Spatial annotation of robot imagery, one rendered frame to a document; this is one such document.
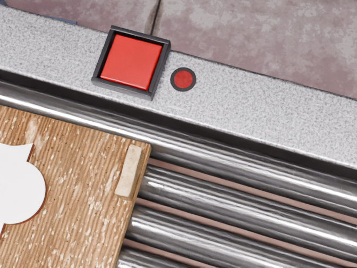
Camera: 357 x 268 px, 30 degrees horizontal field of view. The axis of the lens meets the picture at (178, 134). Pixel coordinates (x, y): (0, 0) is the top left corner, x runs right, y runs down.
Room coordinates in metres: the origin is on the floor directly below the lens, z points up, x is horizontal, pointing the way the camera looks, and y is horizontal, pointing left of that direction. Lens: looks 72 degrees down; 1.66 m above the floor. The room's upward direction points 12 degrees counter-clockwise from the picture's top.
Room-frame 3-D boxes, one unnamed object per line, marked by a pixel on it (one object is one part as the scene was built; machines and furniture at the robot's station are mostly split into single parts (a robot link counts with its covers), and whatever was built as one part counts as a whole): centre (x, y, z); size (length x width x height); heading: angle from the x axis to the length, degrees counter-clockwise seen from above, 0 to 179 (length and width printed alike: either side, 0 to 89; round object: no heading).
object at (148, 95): (0.34, 0.04, 0.92); 0.08 x 0.08 x 0.02; 61
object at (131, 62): (0.34, 0.04, 0.92); 0.06 x 0.06 x 0.01; 61
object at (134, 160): (0.19, 0.06, 0.95); 0.06 x 0.02 x 0.03; 152
